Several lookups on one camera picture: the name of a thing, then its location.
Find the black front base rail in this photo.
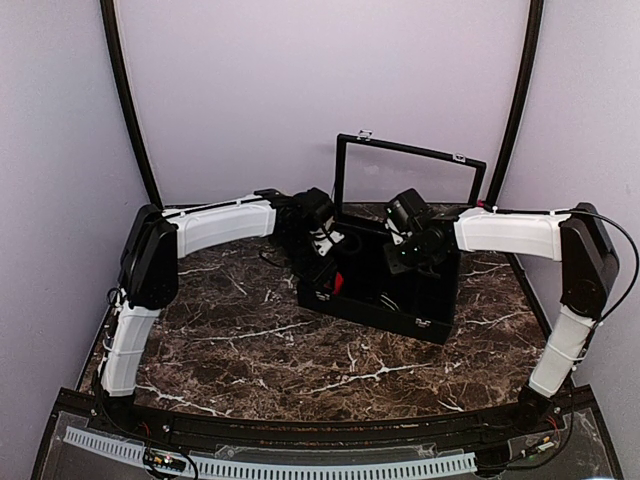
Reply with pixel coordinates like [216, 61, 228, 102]
[92, 374, 595, 458]

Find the black white striped sock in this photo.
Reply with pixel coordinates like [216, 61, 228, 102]
[379, 294, 399, 311]

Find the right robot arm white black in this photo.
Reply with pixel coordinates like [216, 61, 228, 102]
[384, 189, 619, 434]

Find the black frame post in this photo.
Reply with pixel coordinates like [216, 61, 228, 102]
[99, 0, 164, 209]
[485, 0, 546, 211]

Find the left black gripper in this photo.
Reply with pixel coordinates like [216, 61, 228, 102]
[276, 230, 336, 294]

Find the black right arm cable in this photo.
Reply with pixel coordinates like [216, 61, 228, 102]
[564, 209, 633, 331]

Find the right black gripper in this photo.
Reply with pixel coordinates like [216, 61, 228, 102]
[383, 234, 439, 276]

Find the red Santa Christmas sock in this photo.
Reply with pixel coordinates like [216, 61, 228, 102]
[332, 272, 344, 295]

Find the black compartment box glass lid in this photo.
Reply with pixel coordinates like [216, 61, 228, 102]
[297, 134, 486, 345]

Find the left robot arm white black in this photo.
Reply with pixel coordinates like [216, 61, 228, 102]
[98, 187, 344, 436]

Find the left black frame post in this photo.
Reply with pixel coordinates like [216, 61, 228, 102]
[99, 0, 164, 209]

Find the white slotted cable duct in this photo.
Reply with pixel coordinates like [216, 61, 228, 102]
[62, 426, 478, 479]

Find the right black frame post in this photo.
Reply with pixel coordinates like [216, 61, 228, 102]
[485, 0, 546, 211]

